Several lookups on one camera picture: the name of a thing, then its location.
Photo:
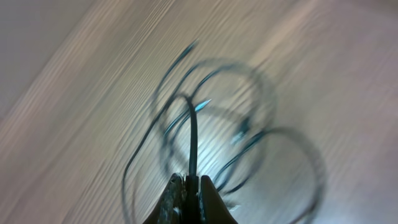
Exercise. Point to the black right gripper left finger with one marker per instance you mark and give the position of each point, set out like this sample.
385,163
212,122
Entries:
168,209

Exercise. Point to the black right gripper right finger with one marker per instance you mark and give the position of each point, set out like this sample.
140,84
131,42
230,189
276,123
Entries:
213,209

